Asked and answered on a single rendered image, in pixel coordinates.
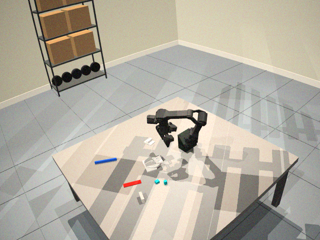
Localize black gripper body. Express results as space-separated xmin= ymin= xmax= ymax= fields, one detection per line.
xmin=156 ymin=125 xmax=174 ymax=143

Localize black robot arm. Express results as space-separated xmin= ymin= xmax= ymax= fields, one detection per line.
xmin=147 ymin=109 xmax=208 ymax=145

